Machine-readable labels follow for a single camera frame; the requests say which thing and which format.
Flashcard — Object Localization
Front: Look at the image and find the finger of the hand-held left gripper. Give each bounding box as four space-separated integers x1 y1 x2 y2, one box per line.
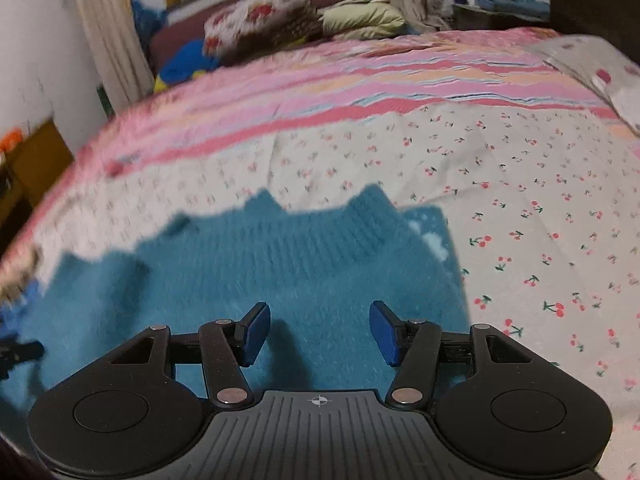
0 339 45 381

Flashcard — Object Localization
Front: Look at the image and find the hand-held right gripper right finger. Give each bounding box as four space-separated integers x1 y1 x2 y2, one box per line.
368 299 534 409

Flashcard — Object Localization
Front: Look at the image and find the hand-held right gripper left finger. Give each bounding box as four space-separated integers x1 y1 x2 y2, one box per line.
107 302 272 409

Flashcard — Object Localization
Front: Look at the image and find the teal fuzzy knit sweater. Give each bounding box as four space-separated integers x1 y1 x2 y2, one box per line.
0 185 472 413

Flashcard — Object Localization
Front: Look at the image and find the pile of clothes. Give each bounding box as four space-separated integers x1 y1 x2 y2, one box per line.
429 0 552 32

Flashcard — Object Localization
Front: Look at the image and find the blue ribbed garment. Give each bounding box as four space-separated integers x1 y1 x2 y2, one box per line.
0 280 47 323

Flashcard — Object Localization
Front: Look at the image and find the wooden cabinet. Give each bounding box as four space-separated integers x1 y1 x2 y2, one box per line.
0 117 77 257

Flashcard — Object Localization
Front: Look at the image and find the cherry print bed sheet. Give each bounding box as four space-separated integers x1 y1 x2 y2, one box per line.
0 95 640 480

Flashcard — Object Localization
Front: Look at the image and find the pink striped blanket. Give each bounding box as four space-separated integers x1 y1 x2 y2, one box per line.
30 25 640 196

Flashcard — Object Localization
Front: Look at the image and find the blue and yellow cloth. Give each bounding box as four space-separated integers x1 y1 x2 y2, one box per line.
152 40 222 93

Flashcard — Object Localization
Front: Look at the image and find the yellow-green pillow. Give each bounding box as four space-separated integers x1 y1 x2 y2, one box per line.
319 0 407 42

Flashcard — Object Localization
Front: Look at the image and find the red floral cushion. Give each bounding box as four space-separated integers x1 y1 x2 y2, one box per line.
202 0 322 63

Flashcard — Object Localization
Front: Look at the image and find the pale cartoon print pillow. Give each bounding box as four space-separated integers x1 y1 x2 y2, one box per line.
530 35 640 133

